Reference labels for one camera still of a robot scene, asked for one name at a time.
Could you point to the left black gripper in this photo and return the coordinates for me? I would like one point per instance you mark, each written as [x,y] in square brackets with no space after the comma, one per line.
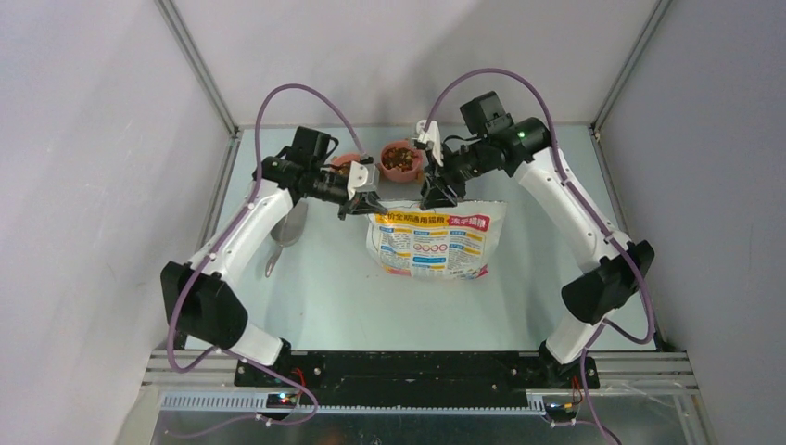
[366,203]

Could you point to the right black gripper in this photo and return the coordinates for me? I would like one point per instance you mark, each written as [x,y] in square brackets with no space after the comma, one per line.
[436,194]

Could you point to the cat food bag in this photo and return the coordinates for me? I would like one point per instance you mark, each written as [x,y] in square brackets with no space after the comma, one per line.
[443,243]

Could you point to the metal food scoop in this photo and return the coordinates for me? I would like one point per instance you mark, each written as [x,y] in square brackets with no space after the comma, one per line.
[286,233]

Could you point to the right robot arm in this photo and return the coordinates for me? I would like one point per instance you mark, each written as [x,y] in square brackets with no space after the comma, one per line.
[611,264]

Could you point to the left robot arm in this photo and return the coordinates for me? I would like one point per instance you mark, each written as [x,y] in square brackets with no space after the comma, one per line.
[199,294]

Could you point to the empty pink bowl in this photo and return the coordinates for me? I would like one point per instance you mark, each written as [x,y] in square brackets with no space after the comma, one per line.
[401,162]

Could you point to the pink bowl with kibble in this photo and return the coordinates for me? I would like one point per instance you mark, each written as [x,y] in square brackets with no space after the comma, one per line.
[343,164]

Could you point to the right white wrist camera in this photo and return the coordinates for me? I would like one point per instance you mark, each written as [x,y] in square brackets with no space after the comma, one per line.
[427,138]

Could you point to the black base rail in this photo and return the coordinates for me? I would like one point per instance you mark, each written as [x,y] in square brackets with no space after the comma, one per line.
[432,379]

